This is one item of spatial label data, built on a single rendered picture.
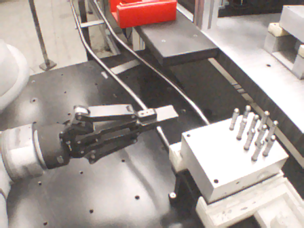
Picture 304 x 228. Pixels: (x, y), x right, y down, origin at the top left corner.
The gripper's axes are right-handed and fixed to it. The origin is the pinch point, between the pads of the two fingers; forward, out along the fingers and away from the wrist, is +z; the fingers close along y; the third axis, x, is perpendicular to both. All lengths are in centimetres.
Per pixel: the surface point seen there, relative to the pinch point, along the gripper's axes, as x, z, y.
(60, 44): 208, -20, -88
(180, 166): -10.0, 0.2, -1.4
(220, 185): -18.2, 1.4, 5.1
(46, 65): 170, -34, -86
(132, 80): 37.2, 6.1, -19.8
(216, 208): -19.2, 1.3, 0.3
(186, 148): -10.4, 0.5, 3.5
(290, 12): 6.0, 32.3, 14.5
